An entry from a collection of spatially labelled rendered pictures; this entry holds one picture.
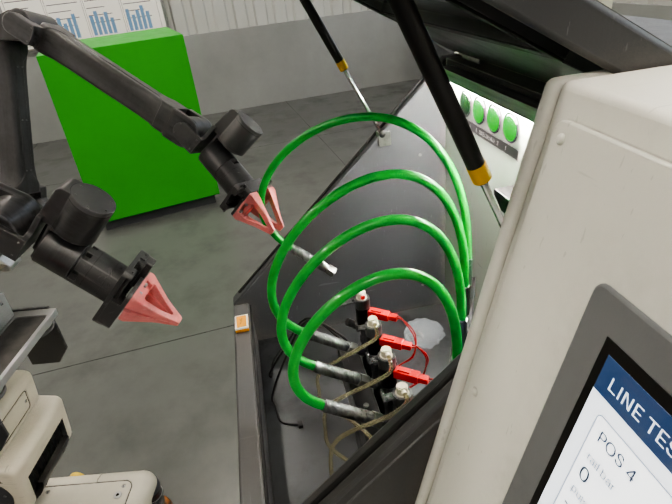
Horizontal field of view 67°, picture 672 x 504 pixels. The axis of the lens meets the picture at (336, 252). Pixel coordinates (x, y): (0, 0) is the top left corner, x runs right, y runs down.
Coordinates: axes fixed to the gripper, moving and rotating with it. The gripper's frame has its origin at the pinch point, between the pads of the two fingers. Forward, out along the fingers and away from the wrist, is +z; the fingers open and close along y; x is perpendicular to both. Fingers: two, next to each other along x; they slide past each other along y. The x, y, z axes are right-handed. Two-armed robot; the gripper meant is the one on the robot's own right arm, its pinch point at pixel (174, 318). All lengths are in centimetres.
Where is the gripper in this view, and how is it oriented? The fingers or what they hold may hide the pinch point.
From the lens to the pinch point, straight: 76.7
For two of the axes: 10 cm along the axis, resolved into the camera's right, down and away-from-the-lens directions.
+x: 0.6, -5.0, 8.6
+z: 7.9, 5.6, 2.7
